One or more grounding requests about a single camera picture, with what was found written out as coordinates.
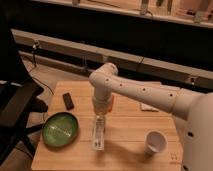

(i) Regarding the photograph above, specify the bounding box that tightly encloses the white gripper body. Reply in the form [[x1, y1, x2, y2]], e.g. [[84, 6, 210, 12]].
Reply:
[[92, 97, 109, 115]]

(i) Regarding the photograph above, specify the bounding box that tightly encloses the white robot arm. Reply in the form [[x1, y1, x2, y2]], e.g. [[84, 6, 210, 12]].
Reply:
[[89, 63, 213, 171]]

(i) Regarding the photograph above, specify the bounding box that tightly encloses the green ceramic bowl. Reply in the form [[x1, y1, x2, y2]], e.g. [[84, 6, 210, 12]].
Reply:
[[42, 112, 79, 148]]

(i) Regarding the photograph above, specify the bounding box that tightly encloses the orange carrot toy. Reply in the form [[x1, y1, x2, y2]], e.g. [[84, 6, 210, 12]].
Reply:
[[108, 95, 114, 112]]

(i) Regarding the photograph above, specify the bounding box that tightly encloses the black rectangular remote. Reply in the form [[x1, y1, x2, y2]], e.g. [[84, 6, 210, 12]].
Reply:
[[63, 93, 74, 110]]

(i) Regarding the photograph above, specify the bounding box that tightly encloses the white folded cloth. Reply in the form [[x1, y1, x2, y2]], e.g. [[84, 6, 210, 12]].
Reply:
[[140, 103, 159, 112]]

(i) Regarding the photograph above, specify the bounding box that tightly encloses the white paper cup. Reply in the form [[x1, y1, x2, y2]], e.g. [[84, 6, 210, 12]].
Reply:
[[144, 131, 167, 156]]

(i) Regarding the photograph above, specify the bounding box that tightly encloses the black office chair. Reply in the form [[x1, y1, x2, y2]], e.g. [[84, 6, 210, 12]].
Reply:
[[0, 19, 48, 166]]

